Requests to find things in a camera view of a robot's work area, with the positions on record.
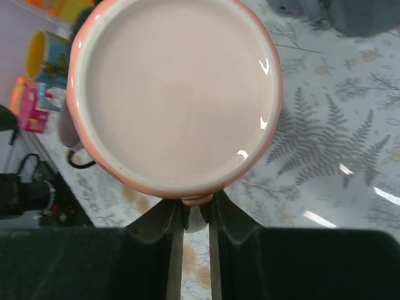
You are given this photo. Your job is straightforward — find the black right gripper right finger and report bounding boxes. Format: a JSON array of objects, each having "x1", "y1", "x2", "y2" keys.
[{"x1": 209, "y1": 191, "x2": 399, "y2": 299}]

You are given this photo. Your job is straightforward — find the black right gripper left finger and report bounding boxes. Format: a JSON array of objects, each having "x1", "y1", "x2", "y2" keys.
[{"x1": 1, "y1": 199, "x2": 183, "y2": 299}]

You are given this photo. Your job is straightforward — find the mauve pink mug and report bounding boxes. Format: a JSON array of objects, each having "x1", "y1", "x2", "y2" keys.
[{"x1": 58, "y1": 100, "x2": 96, "y2": 169}]

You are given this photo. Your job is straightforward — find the peach pink mug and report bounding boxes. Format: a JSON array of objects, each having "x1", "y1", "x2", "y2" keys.
[{"x1": 66, "y1": 1, "x2": 283, "y2": 199}]

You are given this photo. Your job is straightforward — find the blue butterfly mug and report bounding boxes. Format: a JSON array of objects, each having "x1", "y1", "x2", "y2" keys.
[{"x1": 25, "y1": 30, "x2": 70, "y2": 112}]

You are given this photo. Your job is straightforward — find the teal grey mug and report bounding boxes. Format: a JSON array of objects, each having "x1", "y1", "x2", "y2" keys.
[{"x1": 322, "y1": 0, "x2": 399, "y2": 37}]

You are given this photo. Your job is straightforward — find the clear acrylic tray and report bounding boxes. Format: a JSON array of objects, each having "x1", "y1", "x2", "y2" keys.
[{"x1": 301, "y1": 160, "x2": 399, "y2": 234}]

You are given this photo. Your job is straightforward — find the floral table mat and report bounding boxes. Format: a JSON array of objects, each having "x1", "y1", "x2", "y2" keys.
[{"x1": 40, "y1": 0, "x2": 400, "y2": 300}]

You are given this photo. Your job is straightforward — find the orange pink candy box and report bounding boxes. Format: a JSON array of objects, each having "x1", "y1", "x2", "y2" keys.
[{"x1": 9, "y1": 77, "x2": 49, "y2": 134}]

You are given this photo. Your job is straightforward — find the colourful sponge packs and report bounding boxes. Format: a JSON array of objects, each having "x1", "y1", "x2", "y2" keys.
[{"x1": 25, "y1": 0, "x2": 94, "y2": 24}]

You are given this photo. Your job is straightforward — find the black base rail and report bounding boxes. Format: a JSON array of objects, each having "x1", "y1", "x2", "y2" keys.
[{"x1": 0, "y1": 102, "x2": 94, "y2": 231}]

